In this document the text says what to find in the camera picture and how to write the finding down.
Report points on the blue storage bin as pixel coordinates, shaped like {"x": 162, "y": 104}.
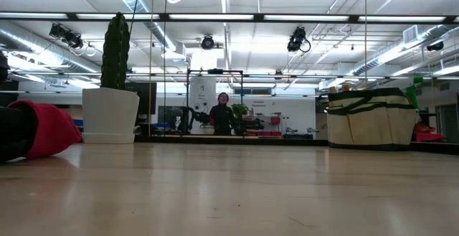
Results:
{"x": 78, "y": 122}

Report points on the red black gardening glove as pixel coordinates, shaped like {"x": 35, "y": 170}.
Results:
{"x": 54, "y": 132}

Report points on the black studio light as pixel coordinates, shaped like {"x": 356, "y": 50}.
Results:
{"x": 71, "y": 39}

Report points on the black background rig frame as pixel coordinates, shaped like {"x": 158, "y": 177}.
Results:
{"x": 215, "y": 71}

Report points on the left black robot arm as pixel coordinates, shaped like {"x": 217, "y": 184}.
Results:
{"x": 3, "y": 71}

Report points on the tall green cactus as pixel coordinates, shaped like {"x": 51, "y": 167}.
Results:
{"x": 114, "y": 56}

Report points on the silver air duct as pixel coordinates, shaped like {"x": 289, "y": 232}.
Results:
{"x": 430, "y": 33}
{"x": 36, "y": 44}

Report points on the leafy green potted plant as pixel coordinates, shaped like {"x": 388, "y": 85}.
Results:
{"x": 239, "y": 110}

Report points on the black monitor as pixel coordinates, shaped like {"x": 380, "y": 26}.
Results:
{"x": 143, "y": 98}

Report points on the beige green gardening bag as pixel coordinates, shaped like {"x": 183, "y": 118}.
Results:
{"x": 369, "y": 125}

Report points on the black round ceiling lamp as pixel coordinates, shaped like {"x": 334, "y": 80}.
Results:
{"x": 207, "y": 43}

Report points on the black overhead frame beam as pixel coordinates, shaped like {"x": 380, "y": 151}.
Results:
{"x": 258, "y": 18}

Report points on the red storage bin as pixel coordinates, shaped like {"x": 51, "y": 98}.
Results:
{"x": 428, "y": 136}

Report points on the black background robot arm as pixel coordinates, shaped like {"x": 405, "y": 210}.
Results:
{"x": 201, "y": 117}

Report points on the green plastic spray bottle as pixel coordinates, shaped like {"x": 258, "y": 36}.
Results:
{"x": 412, "y": 94}

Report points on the red bin rack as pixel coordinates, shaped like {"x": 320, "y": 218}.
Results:
{"x": 274, "y": 120}

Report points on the person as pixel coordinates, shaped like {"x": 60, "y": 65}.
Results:
{"x": 222, "y": 117}

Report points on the white plant pot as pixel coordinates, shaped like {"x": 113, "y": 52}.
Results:
{"x": 107, "y": 117}

